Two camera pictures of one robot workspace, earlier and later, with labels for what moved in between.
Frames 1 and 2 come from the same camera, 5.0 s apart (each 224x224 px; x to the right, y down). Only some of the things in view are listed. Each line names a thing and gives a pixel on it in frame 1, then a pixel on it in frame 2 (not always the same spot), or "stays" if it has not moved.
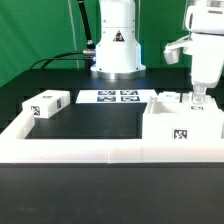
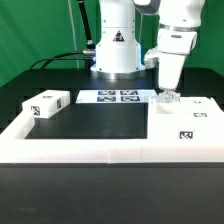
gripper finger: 198,94 -> 167,95
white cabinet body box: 181,121 stays
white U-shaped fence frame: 16,148 stays
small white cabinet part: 169,96 stays
